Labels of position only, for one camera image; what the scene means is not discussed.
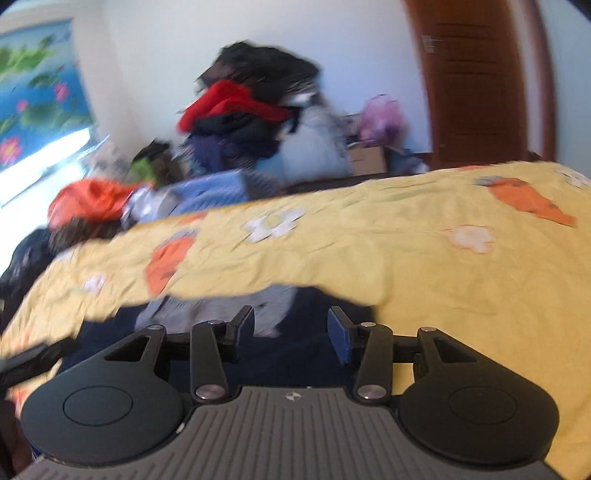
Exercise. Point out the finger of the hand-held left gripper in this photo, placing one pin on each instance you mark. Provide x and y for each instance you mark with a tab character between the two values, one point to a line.
41	356

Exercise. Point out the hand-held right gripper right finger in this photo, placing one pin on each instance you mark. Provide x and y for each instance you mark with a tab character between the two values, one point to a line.
338	333

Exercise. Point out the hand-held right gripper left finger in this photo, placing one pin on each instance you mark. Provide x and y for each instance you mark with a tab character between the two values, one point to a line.
243	328

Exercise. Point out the grey and navy knit sweater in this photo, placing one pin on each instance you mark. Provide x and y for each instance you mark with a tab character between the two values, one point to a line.
286	355

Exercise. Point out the pile of black clothes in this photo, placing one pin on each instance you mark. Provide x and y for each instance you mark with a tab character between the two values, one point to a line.
263	69

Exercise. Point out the yellow printed bed quilt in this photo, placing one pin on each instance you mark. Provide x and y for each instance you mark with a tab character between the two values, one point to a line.
378	244

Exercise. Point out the leopard print cloth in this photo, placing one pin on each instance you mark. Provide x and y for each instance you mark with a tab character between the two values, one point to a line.
78	235

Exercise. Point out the light blue towel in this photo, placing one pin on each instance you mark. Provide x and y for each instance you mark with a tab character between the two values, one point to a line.
212	191

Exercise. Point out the white and black plastic bag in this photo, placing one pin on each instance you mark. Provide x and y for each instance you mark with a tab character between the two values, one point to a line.
147	205

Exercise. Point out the orange plastic bag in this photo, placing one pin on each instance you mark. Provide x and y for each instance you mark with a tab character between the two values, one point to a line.
90	201

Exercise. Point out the cardboard box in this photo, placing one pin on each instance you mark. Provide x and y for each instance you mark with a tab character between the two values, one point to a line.
367	159

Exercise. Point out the green cloth item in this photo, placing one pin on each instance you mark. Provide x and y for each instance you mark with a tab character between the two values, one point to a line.
145	170

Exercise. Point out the dark navy jacket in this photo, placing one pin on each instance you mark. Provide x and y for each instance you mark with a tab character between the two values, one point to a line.
231	138

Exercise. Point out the pale grey plastic bag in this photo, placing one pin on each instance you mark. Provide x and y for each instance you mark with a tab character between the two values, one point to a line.
314	143

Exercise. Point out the pink plastic bag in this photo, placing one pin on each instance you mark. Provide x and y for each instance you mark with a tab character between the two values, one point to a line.
381	117

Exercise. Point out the red knit garment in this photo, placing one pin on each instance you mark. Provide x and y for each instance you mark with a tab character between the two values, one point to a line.
221	104

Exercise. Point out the blue floral curtain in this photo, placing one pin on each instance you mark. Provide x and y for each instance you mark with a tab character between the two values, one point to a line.
39	92

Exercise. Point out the brown wooden door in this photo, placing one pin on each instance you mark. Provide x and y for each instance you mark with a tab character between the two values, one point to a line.
471	83

